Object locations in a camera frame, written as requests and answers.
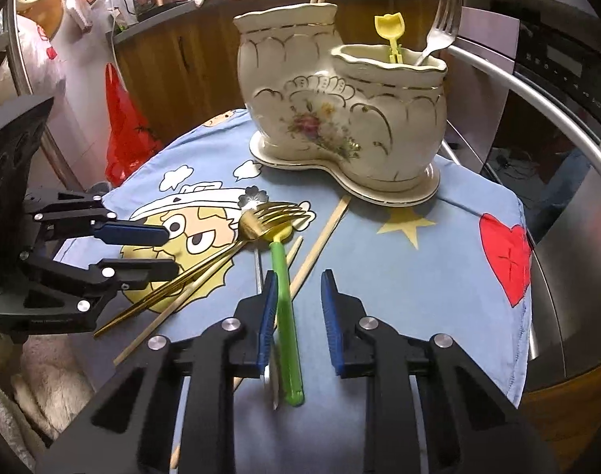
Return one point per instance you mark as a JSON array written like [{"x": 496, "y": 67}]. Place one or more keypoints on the cream ceramic drip tray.
[{"x": 379, "y": 192}]

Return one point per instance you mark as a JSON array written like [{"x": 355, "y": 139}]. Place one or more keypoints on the stainless steel built-in oven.
[{"x": 552, "y": 256}]

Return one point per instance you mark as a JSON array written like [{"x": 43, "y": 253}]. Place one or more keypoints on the chrome rack pole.
[{"x": 33, "y": 103}]

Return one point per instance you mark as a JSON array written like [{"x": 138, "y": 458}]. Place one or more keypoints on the silver metal fork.
[{"x": 443, "y": 19}]

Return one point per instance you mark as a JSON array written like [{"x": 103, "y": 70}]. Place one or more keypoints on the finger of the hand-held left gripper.
[
  {"x": 142, "y": 269},
  {"x": 132, "y": 233}
]

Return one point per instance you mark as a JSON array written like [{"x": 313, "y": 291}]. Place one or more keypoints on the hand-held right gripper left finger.
[{"x": 265, "y": 326}]

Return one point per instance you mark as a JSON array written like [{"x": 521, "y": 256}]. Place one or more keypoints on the wooden kitchen cabinet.
[{"x": 181, "y": 59}]

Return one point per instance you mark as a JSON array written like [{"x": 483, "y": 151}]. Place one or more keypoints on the silver flower-shaped spoon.
[{"x": 253, "y": 196}]

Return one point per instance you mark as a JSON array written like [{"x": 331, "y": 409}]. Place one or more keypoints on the red plastic bag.
[{"x": 127, "y": 133}]

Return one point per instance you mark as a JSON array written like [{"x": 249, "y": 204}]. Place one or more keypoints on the yellow and green plastic spoon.
[
  {"x": 389, "y": 27},
  {"x": 286, "y": 331}
]

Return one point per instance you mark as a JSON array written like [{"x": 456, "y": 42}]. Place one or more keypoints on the white fluffy towel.
[{"x": 38, "y": 390}]

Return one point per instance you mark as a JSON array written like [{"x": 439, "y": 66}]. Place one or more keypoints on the cream floral ceramic utensil holder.
[{"x": 280, "y": 84}]

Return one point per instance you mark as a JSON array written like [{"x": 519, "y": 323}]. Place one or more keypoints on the blue cartoon printed cloth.
[{"x": 404, "y": 281}]

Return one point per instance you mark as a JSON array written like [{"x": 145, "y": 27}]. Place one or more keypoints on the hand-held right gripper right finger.
[{"x": 330, "y": 326}]

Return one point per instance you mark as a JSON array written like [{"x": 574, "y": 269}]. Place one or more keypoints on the white plastic bag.
[{"x": 33, "y": 59}]

